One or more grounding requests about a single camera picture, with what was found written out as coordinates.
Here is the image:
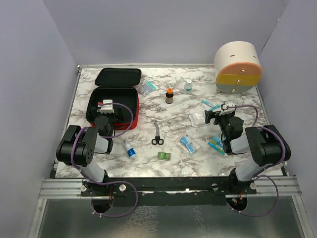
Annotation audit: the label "white bottle blue label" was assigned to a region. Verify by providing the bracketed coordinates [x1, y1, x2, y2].
[124, 142, 136, 159]

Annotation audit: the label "red black medicine case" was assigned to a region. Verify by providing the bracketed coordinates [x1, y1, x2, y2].
[86, 67, 142, 130]

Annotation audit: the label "white gauze clear bag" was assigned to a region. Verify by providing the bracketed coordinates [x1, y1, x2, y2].
[189, 111, 208, 128]

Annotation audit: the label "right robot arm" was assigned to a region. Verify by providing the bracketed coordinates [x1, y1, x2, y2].
[205, 101, 291, 194]

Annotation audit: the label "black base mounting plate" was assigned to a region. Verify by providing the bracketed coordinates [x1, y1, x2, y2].
[81, 177, 256, 207]

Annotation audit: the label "blue packets clear bag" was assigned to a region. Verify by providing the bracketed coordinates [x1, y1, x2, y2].
[179, 134, 199, 155]

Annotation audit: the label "aluminium frame rail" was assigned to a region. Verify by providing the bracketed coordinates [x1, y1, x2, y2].
[40, 176, 302, 199]

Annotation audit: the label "round pastel drawer cabinet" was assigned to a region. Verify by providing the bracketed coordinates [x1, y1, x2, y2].
[214, 41, 263, 94]

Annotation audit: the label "small teal clear pouch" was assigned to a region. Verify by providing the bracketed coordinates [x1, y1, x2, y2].
[138, 81, 157, 97]

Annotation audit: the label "small green box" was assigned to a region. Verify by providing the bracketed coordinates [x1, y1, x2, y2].
[158, 152, 171, 161]

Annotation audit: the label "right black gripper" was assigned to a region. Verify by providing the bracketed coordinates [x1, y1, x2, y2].
[205, 110, 234, 140]

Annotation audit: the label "blue yellow plaster pack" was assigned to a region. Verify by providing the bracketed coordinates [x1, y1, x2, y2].
[208, 133, 225, 155]

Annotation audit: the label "brown bottle orange cap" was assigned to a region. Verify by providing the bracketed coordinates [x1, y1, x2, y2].
[165, 88, 174, 104]

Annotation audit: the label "black handled scissors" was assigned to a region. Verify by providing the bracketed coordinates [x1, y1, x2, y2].
[151, 121, 164, 145]

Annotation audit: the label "teal wrapped swab pieces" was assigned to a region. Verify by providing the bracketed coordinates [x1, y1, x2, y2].
[201, 100, 221, 112]

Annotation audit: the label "clear bottle green label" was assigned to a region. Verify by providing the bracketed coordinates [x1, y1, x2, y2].
[184, 79, 193, 94]

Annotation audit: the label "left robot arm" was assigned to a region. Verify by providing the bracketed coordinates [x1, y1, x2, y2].
[56, 100, 123, 196]

